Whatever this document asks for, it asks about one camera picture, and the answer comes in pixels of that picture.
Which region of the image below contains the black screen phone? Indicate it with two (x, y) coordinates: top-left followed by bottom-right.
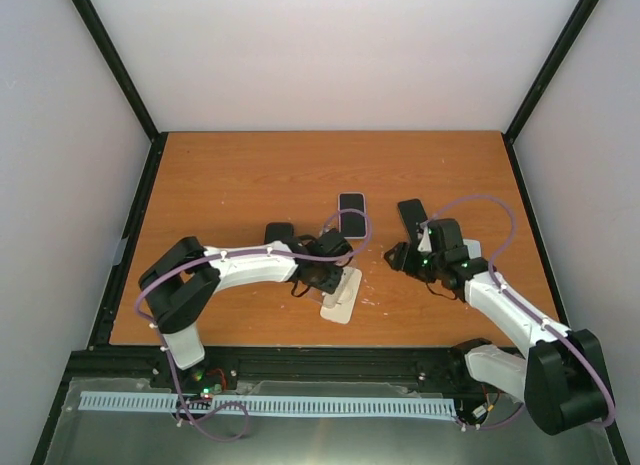
(339, 193), (368, 238)

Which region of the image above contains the black phone case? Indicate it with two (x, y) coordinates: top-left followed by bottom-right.
(263, 222), (295, 244)

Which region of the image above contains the clear magsafe phone case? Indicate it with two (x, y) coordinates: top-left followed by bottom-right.
(311, 266), (362, 310)

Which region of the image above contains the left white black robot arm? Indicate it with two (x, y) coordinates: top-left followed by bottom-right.
(139, 228), (355, 388)

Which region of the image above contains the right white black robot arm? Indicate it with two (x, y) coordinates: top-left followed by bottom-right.
(384, 218), (615, 435)

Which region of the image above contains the cream white phone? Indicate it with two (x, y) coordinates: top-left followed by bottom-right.
(320, 266), (362, 325)

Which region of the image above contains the light blue phone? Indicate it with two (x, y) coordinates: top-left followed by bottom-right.
(463, 239), (482, 259)

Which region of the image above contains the left green controller board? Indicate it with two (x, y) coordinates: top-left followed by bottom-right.
(197, 374), (227, 399)

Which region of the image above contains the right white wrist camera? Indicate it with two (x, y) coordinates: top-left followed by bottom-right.
(417, 224), (432, 254)

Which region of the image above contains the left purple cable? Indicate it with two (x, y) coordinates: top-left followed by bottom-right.
(135, 209), (374, 444)

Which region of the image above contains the black aluminium frame rail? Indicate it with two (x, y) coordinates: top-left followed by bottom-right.
(63, 345), (495, 395)

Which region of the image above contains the right black side rail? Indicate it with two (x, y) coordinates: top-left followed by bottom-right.
(501, 133), (569, 325)

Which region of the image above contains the black side rail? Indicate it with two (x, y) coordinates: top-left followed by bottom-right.
(501, 133), (569, 325)
(87, 132), (169, 350)

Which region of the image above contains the right wired connector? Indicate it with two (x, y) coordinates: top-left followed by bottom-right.
(472, 383), (502, 424)

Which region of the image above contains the left black side rail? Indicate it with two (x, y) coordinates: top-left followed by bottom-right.
(87, 132), (169, 350)

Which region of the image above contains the light blue cable duct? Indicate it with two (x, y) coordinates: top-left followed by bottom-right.
(78, 391), (456, 421)

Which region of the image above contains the right black frame post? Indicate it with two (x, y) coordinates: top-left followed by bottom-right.
(503, 0), (600, 147)

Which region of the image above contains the black frame post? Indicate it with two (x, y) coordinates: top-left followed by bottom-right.
(503, 0), (600, 147)
(71, 0), (160, 142)

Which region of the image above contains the left black frame post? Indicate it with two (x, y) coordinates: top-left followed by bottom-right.
(71, 0), (160, 142)

